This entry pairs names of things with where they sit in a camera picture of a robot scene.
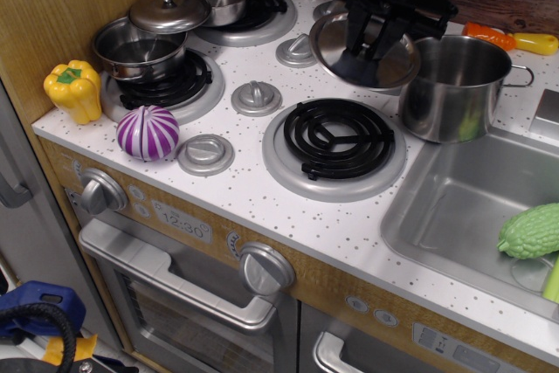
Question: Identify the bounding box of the orange toy carrot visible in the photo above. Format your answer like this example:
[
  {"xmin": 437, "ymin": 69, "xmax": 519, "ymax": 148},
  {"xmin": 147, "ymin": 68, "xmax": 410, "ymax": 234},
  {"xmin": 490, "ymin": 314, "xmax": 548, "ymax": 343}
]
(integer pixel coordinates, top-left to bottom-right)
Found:
[{"xmin": 462, "ymin": 22, "xmax": 516, "ymax": 51}]

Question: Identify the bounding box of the left grey oven dial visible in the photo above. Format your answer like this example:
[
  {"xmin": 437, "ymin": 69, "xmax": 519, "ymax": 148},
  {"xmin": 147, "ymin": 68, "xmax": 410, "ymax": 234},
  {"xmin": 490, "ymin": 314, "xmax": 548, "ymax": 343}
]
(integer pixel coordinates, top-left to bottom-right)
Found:
[{"xmin": 80, "ymin": 168, "xmax": 128, "ymax": 216}]

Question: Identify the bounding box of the steel lid on pan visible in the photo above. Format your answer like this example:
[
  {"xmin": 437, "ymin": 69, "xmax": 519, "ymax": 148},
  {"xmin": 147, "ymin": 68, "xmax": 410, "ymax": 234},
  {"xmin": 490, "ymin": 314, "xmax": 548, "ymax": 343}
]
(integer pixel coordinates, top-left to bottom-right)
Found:
[{"xmin": 128, "ymin": 0, "xmax": 211, "ymax": 34}]

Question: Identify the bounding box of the grey stove knob front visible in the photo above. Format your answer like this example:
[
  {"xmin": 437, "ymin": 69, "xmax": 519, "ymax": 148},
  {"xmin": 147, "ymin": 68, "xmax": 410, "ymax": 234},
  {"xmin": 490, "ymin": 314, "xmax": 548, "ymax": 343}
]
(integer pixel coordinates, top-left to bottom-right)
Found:
[{"xmin": 176, "ymin": 134, "xmax": 235, "ymax": 176}]

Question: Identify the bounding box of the grey oven dial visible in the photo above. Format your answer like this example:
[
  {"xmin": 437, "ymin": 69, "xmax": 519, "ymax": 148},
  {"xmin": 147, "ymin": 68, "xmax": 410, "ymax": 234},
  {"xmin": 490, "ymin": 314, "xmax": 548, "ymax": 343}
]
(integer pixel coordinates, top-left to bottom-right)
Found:
[
  {"xmin": 80, "ymin": 168, "xmax": 128, "ymax": 216},
  {"xmin": 239, "ymin": 241, "xmax": 296, "ymax": 296}
]

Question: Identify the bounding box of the grey sink basin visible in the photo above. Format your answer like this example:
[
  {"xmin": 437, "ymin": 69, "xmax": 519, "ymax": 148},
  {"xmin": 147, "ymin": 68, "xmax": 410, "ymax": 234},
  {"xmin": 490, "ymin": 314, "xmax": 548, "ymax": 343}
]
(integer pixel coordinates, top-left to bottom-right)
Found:
[{"xmin": 381, "ymin": 128, "xmax": 558, "ymax": 321}]

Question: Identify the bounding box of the purple striped toy onion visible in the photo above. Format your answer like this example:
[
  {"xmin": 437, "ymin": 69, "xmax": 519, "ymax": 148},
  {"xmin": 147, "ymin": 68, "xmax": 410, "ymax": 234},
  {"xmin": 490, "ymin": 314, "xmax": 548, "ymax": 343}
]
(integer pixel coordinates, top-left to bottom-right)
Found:
[{"xmin": 116, "ymin": 105, "xmax": 180, "ymax": 162}]

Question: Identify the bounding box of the front left black burner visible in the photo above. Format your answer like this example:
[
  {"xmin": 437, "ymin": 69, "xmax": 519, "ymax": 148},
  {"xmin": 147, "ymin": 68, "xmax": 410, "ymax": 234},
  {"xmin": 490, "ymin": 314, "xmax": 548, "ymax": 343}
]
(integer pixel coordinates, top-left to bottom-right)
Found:
[{"xmin": 101, "ymin": 50, "xmax": 225, "ymax": 125}]

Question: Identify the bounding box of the blue device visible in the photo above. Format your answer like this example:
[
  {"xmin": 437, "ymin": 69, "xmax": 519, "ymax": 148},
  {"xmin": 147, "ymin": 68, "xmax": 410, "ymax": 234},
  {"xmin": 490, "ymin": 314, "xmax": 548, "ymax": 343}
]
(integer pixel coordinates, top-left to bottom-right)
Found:
[{"xmin": 1, "ymin": 281, "xmax": 86, "ymax": 338}]

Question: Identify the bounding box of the back left black burner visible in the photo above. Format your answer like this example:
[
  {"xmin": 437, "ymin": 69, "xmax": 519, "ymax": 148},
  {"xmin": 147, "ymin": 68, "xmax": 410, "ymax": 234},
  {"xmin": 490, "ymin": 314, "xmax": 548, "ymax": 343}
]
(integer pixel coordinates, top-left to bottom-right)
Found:
[{"xmin": 195, "ymin": 0, "xmax": 297, "ymax": 47}]

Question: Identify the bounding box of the grey dishwasher handle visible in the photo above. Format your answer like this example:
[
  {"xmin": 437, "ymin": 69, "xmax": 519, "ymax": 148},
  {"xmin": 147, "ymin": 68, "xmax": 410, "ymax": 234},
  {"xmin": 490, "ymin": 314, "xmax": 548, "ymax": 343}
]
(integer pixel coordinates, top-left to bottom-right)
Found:
[{"xmin": 313, "ymin": 331, "xmax": 362, "ymax": 373}]

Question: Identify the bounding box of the grey fridge handle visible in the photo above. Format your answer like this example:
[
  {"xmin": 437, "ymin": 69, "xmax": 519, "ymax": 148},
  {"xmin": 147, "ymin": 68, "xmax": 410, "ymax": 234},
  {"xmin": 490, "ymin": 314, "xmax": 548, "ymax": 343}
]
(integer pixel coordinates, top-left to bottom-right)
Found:
[{"xmin": 0, "ymin": 132, "xmax": 37, "ymax": 210}]

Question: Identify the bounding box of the black burner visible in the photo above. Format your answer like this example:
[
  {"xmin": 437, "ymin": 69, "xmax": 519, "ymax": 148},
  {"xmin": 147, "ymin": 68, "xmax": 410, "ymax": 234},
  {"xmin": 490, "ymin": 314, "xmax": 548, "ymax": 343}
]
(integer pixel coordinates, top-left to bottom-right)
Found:
[
  {"xmin": 195, "ymin": 0, "xmax": 297, "ymax": 47},
  {"xmin": 101, "ymin": 50, "xmax": 225, "ymax": 125},
  {"xmin": 262, "ymin": 99, "xmax": 406, "ymax": 203}
]

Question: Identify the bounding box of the grey oven door handle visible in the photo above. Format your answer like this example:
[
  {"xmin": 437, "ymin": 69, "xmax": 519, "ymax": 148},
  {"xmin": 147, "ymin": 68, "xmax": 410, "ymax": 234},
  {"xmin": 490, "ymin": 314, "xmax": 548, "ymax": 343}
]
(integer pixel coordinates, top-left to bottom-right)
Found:
[{"xmin": 78, "ymin": 218, "xmax": 278, "ymax": 336}]

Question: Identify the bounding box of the light green toy piece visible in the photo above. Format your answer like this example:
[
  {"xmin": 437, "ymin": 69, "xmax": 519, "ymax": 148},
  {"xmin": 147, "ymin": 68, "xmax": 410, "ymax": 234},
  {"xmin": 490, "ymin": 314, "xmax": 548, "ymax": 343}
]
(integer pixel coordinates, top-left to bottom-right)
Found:
[{"xmin": 542, "ymin": 257, "xmax": 559, "ymax": 303}]

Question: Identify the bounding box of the grey faucet base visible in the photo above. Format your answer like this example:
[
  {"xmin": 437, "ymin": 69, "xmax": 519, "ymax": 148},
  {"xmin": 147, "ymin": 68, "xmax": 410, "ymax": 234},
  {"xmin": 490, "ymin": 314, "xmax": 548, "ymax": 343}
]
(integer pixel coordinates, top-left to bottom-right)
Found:
[{"xmin": 528, "ymin": 89, "xmax": 559, "ymax": 142}]

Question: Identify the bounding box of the grey stove knob far back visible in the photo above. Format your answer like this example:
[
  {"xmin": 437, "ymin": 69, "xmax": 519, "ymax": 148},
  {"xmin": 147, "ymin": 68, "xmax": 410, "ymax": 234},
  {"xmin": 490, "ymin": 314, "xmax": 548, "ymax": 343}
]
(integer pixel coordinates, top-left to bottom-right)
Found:
[{"xmin": 313, "ymin": 0, "xmax": 348, "ymax": 21}]

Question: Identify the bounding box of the yellow toy squash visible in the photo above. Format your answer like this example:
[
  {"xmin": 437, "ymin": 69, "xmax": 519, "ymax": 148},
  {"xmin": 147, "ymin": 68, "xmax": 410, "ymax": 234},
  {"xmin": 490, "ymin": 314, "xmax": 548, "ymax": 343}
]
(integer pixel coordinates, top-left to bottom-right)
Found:
[{"xmin": 509, "ymin": 32, "xmax": 558, "ymax": 56}]

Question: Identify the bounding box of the front right black burner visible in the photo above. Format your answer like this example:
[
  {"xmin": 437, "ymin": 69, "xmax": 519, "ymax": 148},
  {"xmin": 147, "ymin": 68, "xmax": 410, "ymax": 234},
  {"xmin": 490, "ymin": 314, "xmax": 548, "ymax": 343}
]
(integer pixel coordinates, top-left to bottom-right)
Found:
[{"xmin": 262, "ymin": 99, "xmax": 406, "ymax": 203}]

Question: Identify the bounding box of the tall steel pot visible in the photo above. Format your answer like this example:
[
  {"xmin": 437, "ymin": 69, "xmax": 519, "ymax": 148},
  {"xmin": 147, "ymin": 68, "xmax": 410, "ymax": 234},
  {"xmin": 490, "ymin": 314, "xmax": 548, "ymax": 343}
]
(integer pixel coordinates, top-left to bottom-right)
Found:
[{"xmin": 398, "ymin": 35, "xmax": 535, "ymax": 144}]

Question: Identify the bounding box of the right grey oven dial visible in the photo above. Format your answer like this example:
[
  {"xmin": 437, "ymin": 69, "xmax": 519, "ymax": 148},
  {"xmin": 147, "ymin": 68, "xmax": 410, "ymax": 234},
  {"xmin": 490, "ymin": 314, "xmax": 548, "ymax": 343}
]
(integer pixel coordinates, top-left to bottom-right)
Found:
[{"xmin": 239, "ymin": 241, "xmax": 296, "ymax": 296}]

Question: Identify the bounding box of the grey stove knob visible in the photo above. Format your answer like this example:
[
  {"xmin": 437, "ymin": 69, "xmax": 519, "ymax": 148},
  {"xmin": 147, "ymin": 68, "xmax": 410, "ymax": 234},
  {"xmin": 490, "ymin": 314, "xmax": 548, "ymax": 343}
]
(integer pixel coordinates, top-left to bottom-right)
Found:
[
  {"xmin": 313, "ymin": 0, "xmax": 348, "ymax": 21},
  {"xmin": 275, "ymin": 34, "xmax": 317, "ymax": 68},
  {"xmin": 176, "ymin": 134, "xmax": 235, "ymax": 176},
  {"xmin": 231, "ymin": 80, "xmax": 282, "ymax": 117}
]

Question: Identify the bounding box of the steel pot lid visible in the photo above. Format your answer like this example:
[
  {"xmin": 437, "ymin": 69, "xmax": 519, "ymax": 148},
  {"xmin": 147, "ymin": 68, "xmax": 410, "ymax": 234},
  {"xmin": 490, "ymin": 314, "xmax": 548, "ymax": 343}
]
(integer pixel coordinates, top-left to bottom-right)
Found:
[{"xmin": 309, "ymin": 12, "xmax": 420, "ymax": 91}]

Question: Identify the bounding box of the steel pan front left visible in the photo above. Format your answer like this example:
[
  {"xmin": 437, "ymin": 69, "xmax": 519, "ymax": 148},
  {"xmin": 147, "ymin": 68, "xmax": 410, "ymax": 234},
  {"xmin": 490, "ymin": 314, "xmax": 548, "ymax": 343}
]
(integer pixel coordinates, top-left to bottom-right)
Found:
[{"xmin": 92, "ymin": 17, "xmax": 188, "ymax": 83}]

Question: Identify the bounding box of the grey stove knob middle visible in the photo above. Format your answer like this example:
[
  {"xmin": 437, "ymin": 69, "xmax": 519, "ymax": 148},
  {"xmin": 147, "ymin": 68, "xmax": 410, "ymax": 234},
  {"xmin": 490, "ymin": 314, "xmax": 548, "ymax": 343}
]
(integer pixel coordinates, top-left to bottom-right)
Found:
[{"xmin": 231, "ymin": 80, "xmax": 282, "ymax": 117}]

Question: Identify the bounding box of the black braided cable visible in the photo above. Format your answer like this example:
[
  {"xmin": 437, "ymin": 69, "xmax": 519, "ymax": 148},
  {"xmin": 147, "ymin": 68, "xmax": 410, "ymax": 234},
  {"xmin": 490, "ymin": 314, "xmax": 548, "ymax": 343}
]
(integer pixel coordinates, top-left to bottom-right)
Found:
[{"xmin": 0, "ymin": 301, "xmax": 79, "ymax": 365}]

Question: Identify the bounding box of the green toy bitter gourd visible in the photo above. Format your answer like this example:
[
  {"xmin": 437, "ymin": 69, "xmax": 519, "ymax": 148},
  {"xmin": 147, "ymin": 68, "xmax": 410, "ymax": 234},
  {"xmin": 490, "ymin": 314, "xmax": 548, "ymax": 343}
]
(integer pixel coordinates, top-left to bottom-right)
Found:
[{"xmin": 497, "ymin": 203, "xmax": 558, "ymax": 259}]

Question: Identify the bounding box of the yellow toy bell pepper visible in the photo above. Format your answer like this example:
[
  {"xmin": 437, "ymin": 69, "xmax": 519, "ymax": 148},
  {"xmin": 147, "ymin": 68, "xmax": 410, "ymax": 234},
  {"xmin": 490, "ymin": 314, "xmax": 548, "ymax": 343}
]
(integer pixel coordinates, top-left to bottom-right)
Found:
[{"xmin": 43, "ymin": 60, "xmax": 102, "ymax": 125}]

